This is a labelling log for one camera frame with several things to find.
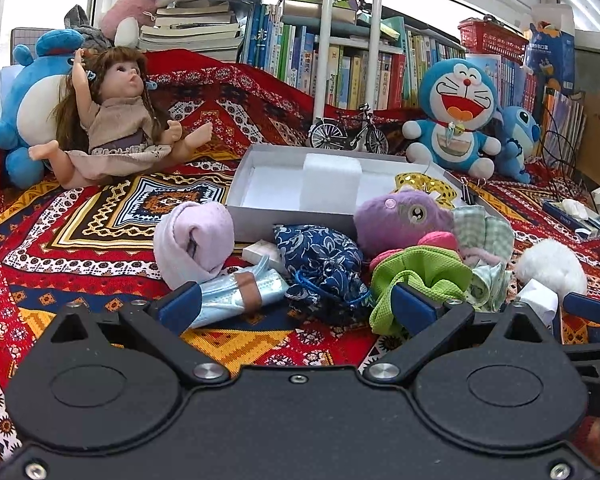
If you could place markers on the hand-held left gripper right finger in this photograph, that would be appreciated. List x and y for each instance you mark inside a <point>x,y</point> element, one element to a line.
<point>415,305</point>

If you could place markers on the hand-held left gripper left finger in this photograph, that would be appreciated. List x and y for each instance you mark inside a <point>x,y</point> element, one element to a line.
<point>180,305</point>

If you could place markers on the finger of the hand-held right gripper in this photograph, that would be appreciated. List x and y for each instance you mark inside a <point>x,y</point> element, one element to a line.
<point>587,307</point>

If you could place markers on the green scrunchie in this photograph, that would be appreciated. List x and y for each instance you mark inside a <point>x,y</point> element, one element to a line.
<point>420,265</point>

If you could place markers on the white fluffy ball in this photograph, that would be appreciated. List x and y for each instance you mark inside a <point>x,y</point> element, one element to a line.
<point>550,265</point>

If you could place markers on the pink scrunchie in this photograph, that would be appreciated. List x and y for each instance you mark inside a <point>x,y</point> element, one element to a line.
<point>437,241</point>

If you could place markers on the pink sock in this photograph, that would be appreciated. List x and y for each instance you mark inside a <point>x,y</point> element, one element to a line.
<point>200,240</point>

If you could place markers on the yellow sequin scrunchie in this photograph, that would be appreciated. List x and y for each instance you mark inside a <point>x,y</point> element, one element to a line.
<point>415,180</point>

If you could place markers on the white foam block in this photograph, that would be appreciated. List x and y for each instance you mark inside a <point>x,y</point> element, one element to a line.
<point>330,180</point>

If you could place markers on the white shallow box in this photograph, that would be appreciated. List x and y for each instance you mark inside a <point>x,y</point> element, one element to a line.
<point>280,180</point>

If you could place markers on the white paper tag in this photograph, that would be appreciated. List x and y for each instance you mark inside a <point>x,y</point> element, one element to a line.
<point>537,300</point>

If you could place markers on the purple plush toy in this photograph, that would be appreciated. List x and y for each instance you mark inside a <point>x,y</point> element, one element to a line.
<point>390,225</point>

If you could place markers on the dark blue flat pack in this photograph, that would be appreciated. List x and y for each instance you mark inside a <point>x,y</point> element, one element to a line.
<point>560,217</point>

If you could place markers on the small white pink packet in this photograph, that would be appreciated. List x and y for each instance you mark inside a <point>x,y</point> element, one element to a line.
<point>260,252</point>

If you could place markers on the green checked cloth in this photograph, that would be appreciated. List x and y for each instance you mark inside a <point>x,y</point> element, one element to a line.
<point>485,230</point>

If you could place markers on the red patterned blanket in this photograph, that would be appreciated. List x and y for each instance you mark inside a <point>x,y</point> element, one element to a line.
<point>80,240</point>

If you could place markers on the black binder clip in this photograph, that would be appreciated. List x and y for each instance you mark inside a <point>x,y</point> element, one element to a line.
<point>467,192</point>

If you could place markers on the blue alien plush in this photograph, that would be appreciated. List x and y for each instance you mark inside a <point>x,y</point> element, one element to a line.
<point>520,130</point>

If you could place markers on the black model bicycle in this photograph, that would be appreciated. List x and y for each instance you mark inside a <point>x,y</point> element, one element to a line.
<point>324,136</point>

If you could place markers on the blue cat plush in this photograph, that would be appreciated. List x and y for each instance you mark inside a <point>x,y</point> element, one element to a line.
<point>455,110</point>

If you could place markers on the long-haired baby doll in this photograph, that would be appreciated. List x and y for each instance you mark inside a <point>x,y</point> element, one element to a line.
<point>115,115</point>

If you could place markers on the row of thin booklets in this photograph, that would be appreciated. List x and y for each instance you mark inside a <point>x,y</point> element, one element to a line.
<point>515,85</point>

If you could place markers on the row of colourful upright books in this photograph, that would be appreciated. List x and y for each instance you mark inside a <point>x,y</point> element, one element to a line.
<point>350,75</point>

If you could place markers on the blue whale plush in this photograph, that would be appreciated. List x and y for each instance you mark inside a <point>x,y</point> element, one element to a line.
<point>25,110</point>

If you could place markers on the blue printed carton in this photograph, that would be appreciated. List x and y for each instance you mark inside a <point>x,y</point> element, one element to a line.
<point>550,55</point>

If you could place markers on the white pipe rack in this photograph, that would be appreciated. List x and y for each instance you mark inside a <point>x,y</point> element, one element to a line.
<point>325,60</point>

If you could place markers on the stack of flat books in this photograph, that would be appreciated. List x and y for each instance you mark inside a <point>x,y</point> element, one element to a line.
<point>195,30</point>

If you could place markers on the red plastic basket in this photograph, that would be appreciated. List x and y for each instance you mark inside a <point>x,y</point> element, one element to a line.
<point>495,40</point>

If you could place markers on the grey plush toy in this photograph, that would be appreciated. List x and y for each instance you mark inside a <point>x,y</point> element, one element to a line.
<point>87,35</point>

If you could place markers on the pink plush toy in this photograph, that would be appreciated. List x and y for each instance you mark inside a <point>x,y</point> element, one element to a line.
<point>125,5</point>

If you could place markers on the grey grid panel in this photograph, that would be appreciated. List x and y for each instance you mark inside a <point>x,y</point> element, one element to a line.
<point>22,40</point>

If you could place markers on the olive flat box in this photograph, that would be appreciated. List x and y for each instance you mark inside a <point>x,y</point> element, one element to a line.
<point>305,10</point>

